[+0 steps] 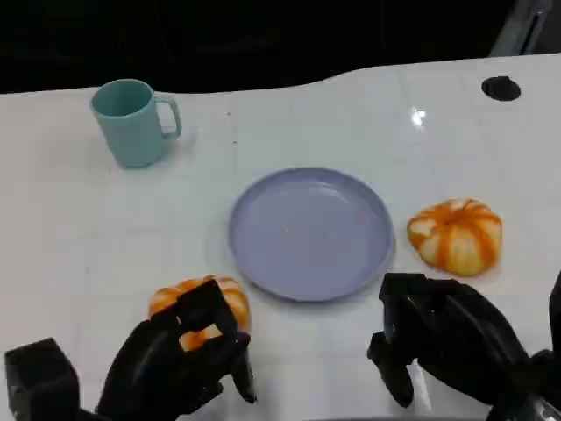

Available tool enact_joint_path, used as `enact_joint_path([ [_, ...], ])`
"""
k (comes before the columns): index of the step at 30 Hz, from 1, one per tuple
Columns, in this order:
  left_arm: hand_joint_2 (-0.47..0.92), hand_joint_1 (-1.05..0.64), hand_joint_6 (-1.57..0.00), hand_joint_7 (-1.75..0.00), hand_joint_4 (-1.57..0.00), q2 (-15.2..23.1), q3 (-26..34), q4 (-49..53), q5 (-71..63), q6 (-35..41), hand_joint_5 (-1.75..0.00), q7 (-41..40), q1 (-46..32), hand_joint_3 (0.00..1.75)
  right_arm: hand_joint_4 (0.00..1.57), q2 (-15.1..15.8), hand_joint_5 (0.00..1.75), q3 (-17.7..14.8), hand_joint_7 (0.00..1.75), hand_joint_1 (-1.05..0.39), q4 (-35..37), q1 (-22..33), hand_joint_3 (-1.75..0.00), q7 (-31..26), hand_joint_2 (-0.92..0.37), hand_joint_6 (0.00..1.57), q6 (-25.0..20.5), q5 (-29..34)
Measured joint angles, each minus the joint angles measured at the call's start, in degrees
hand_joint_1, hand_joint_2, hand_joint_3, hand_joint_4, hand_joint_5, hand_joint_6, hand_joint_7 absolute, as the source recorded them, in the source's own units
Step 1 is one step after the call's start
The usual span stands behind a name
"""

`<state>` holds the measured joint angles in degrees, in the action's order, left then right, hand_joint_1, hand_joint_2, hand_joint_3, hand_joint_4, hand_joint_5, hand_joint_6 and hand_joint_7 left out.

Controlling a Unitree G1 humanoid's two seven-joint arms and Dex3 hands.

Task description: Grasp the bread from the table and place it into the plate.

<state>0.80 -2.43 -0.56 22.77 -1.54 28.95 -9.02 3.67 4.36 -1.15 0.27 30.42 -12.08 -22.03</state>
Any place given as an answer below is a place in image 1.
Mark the pale green mug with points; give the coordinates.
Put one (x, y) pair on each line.
(129, 131)

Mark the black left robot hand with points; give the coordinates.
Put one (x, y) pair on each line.
(149, 368)

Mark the small orange white bread roll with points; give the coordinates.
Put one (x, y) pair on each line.
(232, 294)

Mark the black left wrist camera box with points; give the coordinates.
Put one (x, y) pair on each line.
(41, 377)

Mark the grey metal frame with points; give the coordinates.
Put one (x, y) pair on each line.
(519, 26)

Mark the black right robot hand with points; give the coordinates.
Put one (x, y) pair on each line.
(464, 337)

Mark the large orange white bread roll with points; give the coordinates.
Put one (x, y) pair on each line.
(456, 239)

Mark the lilac plate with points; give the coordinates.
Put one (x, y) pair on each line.
(307, 237)

